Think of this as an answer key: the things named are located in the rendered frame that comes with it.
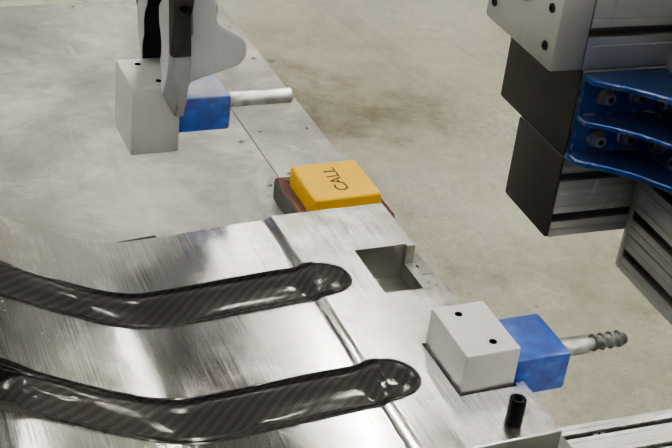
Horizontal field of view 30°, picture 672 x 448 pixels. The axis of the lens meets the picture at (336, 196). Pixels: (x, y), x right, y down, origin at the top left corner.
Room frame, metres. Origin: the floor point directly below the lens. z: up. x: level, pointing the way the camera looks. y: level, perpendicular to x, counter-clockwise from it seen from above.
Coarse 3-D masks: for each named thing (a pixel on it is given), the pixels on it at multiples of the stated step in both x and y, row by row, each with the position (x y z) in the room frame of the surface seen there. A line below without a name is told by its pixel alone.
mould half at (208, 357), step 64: (0, 256) 0.63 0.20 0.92; (64, 256) 0.67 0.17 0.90; (128, 256) 0.70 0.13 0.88; (192, 256) 0.71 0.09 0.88; (256, 256) 0.71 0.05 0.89; (320, 256) 0.72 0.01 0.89; (0, 320) 0.56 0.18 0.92; (64, 320) 0.59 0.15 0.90; (256, 320) 0.64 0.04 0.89; (320, 320) 0.65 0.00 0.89; (384, 320) 0.65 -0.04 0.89; (128, 384) 0.56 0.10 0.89; (192, 384) 0.57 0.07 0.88; (256, 384) 0.58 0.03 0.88; (448, 384) 0.59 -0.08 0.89
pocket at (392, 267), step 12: (360, 252) 0.73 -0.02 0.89; (372, 252) 0.74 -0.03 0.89; (384, 252) 0.74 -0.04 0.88; (396, 252) 0.74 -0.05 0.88; (408, 252) 0.74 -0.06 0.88; (372, 264) 0.74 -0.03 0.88; (384, 264) 0.74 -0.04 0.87; (396, 264) 0.74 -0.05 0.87; (408, 264) 0.74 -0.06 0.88; (384, 276) 0.74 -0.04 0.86; (396, 276) 0.74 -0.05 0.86; (408, 276) 0.74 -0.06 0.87; (420, 276) 0.73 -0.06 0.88; (384, 288) 0.73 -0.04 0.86; (396, 288) 0.73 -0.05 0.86; (408, 288) 0.73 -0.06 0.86
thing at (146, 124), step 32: (128, 64) 0.84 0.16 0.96; (160, 64) 0.84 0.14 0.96; (128, 96) 0.80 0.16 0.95; (160, 96) 0.80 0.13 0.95; (192, 96) 0.82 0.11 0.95; (224, 96) 0.83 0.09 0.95; (256, 96) 0.86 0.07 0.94; (288, 96) 0.87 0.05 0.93; (128, 128) 0.80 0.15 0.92; (160, 128) 0.81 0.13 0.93; (192, 128) 0.82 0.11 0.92; (224, 128) 0.83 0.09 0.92
